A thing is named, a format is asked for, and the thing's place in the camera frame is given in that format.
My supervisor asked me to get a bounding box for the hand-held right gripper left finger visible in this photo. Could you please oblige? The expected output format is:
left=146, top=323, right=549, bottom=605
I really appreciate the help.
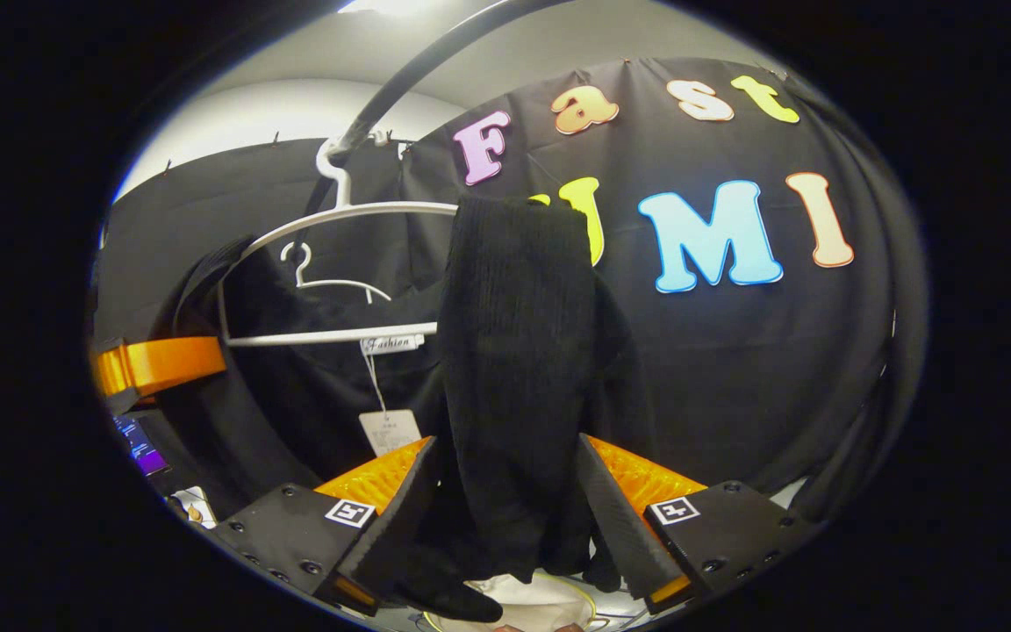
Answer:
left=212, top=436, right=441, bottom=615

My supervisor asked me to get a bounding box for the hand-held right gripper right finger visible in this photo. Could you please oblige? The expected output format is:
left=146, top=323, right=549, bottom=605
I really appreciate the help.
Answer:
left=576, top=434, right=811, bottom=615

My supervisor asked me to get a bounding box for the white laundry hamper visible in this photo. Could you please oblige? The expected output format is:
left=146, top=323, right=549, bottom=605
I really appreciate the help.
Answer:
left=422, top=571, right=612, bottom=632

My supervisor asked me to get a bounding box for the black knitted garment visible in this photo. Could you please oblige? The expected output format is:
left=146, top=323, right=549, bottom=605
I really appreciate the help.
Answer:
left=172, top=195, right=656, bottom=624

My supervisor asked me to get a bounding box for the small white clothes hanger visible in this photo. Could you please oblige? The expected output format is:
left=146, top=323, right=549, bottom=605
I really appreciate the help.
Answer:
left=280, top=241, right=394, bottom=305

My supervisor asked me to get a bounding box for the large white clothes hanger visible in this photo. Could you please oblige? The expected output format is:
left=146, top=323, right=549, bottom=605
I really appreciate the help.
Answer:
left=218, top=139, right=460, bottom=349

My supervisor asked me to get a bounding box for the black metal clothes rack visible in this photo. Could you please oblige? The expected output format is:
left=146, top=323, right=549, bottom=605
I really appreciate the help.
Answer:
left=299, top=0, right=928, bottom=528

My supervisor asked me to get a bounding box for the white paper garment tag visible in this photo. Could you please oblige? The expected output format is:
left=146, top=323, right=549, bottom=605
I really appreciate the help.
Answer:
left=358, top=408, right=423, bottom=457

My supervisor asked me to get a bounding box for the black backdrop cloth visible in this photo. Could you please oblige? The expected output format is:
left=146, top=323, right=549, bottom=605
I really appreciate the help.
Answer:
left=93, top=57, right=928, bottom=528

